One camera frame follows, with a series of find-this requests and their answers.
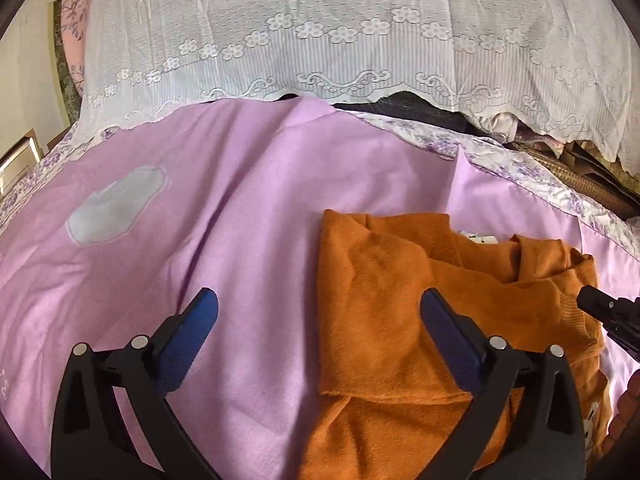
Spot orange knit cat cardigan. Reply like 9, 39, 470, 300
299, 210, 612, 479

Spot dark folded clothing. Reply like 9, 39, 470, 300
333, 91, 482, 136

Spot brown woven mat stack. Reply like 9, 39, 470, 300
508, 142, 639, 220

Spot floral purple white bedding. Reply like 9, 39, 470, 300
1, 112, 639, 258

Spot pink bed sheet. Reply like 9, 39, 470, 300
1, 99, 639, 479

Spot white lace cover cloth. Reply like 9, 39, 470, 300
78, 0, 639, 173

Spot pink floral fabric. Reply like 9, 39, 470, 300
61, 0, 91, 96

